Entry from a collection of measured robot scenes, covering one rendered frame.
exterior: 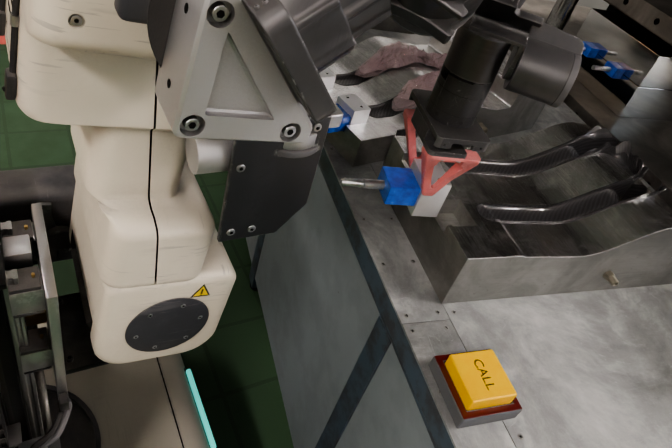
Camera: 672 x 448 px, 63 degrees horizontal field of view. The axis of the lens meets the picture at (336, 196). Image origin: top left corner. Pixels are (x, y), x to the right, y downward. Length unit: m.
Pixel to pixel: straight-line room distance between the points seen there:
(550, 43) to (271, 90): 0.34
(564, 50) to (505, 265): 0.29
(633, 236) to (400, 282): 0.34
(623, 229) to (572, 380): 0.23
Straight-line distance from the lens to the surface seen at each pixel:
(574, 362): 0.81
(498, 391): 0.67
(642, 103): 1.63
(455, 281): 0.73
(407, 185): 0.67
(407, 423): 0.85
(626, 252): 0.89
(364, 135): 0.91
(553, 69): 0.60
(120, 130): 0.57
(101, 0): 0.42
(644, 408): 0.83
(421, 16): 0.39
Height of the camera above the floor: 1.33
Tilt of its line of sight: 38 degrees down
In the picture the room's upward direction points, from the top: 18 degrees clockwise
